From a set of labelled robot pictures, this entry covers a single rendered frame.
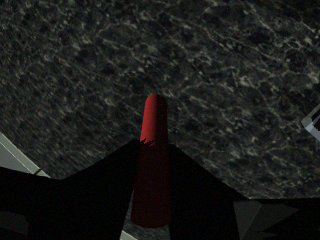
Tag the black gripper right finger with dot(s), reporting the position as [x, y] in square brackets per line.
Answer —
[205, 208]

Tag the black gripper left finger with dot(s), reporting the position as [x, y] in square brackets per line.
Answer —
[90, 205]

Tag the red peg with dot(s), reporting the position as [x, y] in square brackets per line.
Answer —
[151, 204]

